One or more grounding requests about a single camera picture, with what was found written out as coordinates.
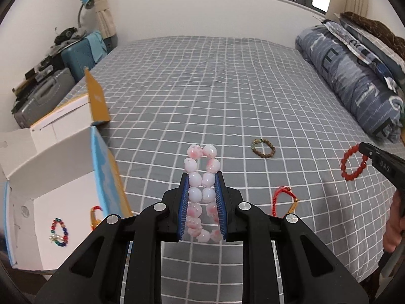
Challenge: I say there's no folded blue-grey quilt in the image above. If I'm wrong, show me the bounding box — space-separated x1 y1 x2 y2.
295 25 405 143

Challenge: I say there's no dark cloth heap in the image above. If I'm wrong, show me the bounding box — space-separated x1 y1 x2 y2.
54 27 87 46

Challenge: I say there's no black device stack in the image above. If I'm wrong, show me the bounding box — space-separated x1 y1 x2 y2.
13 51 64 96

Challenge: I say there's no light blue cloth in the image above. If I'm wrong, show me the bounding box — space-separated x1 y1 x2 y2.
85 32 108 62

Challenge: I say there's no grey patterned pillow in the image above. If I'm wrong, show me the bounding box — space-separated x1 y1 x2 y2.
323 13 405 92

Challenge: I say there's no red bead bracelet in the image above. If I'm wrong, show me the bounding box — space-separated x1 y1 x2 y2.
341 144 369 181

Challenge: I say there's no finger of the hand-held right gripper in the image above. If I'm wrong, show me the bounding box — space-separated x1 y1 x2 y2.
358 142 405 194

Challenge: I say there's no multicolour bead bracelet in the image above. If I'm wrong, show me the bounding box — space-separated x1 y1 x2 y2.
49 218 69 248

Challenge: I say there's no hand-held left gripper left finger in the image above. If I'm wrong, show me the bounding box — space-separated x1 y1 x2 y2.
35 172 190 304

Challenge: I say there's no teal desk lamp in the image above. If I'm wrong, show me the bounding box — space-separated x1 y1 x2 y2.
77 0 95 29

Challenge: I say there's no white cardboard box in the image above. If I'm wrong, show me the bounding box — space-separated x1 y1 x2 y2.
0 68 133 271

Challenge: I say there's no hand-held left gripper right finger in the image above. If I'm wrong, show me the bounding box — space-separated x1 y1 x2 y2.
215 171 371 304

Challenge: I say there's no person's right hand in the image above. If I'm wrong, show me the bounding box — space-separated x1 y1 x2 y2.
382 193 405 253

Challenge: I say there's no grey checked bed sheet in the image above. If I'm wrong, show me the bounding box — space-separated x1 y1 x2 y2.
57 35 399 304

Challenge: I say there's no brown-green bead bracelet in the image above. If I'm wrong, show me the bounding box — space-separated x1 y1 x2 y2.
251 138 276 159

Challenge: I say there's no red cord bracelet gold charm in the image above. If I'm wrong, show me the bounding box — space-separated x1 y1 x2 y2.
272 187 299 217

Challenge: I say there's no teal suitcase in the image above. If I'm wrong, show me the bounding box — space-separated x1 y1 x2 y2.
60 32 108 83

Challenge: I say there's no orange gold bracelet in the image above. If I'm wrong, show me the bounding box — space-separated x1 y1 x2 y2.
89 206 103 232

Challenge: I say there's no pink bead bracelet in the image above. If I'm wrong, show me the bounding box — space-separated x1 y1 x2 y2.
184 144 224 244

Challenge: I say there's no grey suitcase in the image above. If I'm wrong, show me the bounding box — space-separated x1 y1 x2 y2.
11 66 76 130

